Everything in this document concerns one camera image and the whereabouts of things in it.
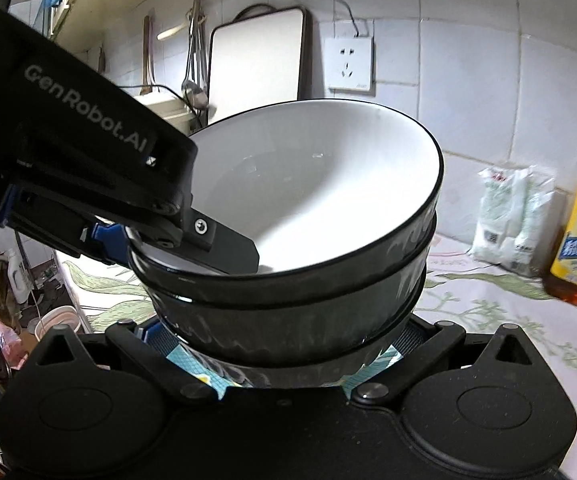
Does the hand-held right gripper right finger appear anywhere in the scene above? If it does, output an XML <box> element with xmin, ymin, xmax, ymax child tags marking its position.
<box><xmin>351</xmin><ymin>322</ymin><xmax>542</xmax><ymax>405</ymax></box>

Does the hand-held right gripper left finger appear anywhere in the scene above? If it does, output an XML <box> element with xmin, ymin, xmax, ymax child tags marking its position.
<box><xmin>33</xmin><ymin>320</ymin><xmax>219</xmax><ymax>403</ymax></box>

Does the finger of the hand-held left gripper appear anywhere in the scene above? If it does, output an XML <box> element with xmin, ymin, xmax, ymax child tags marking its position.
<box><xmin>81</xmin><ymin>219</ymin><xmax>135</xmax><ymax>265</ymax></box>
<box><xmin>128</xmin><ymin>209</ymin><xmax>261</xmax><ymax>277</ymax></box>

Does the blue fried egg plate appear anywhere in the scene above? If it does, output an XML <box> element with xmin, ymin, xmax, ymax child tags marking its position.
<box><xmin>166</xmin><ymin>344</ymin><xmax>404</xmax><ymax>402</ymax></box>

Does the floral tablecloth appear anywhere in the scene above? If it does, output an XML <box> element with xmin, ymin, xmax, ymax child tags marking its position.
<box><xmin>53</xmin><ymin>232</ymin><xmax>577</xmax><ymax>480</ymax></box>

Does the pink plastic basin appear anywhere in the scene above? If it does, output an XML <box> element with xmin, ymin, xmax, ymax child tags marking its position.
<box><xmin>34</xmin><ymin>305</ymin><xmax>82</xmax><ymax>340</ymax></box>

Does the white plastic bottle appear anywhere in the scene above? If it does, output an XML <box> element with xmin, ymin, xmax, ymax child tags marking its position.
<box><xmin>6</xmin><ymin>250</ymin><xmax>30</xmax><ymax>306</ymax></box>

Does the wooden spatula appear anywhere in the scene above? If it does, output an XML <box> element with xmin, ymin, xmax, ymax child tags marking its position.
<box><xmin>140</xmin><ymin>15</ymin><xmax>157</xmax><ymax>96</ymax></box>

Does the metal ladle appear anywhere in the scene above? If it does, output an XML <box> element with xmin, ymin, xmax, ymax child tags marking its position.
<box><xmin>181</xmin><ymin>0</ymin><xmax>210</xmax><ymax>111</ymax></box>

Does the white salt bag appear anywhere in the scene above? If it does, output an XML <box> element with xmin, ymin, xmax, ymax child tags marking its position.
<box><xmin>470</xmin><ymin>167</ymin><xmax>530</xmax><ymax>272</ymax></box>
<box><xmin>513</xmin><ymin>165</ymin><xmax>558</xmax><ymax>279</ymax></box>

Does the pink plastic bag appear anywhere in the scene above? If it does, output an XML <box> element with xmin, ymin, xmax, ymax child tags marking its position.
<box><xmin>0</xmin><ymin>314</ymin><xmax>25</xmax><ymax>367</ymax></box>

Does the cream rice paddle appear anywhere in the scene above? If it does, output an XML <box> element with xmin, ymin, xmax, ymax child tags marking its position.
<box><xmin>156</xmin><ymin>20</ymin><xmax>194</xmax><ymax>42</ymax></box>

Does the cream cutting board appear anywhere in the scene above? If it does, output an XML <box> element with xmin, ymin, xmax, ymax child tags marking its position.
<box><xmin>207</xmin><ymin>4</ymin><xmax>312</xmax><ymax>126</ymax></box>

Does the black power cable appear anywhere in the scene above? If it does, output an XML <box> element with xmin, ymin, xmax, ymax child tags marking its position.
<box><xmin>118</xmin><ymin>82</ymin><xmax>190</xmax><ymax>111</ymax></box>

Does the white wall socket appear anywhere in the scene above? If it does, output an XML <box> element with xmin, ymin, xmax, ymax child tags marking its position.
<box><xmin>323</xmin><ymin>36</ymin><xmax>375</xmax><ymax>93</ymax></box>

